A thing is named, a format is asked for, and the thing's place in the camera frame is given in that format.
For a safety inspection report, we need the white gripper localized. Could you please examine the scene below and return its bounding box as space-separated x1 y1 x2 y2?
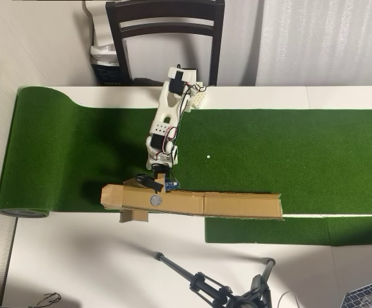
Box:
151 163 171 180

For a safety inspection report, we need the thin black wire tangle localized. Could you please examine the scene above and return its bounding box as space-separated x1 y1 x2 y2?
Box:
37 291 62 307

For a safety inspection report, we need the dark wooden chair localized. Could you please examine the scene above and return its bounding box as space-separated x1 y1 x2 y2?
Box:
105 0 226 87

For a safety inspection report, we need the thin white cable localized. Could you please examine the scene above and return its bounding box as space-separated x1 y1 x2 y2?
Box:
277 291 300 308

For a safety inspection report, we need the long green turf mat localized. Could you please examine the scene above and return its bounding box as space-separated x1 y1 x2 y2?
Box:
0 85 372 221

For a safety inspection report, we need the black tripod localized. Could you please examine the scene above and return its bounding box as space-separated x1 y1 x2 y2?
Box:
153 252 276 308

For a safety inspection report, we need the white curtain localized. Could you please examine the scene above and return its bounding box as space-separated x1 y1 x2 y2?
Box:
255 0 372 87

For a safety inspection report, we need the white and navy appliance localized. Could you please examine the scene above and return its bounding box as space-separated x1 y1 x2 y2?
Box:
82 0 123 87

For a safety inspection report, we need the blue camera with brown mount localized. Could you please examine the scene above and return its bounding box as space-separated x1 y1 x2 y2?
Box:
155 171 181 194

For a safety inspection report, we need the short green turf piece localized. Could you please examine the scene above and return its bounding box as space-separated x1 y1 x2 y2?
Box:
204 214 372 247

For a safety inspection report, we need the black camera cable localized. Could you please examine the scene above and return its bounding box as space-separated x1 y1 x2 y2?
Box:
135 173 165 193

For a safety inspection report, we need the brown cardboard ramp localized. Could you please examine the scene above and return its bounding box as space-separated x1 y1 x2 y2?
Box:
100 178 285 224

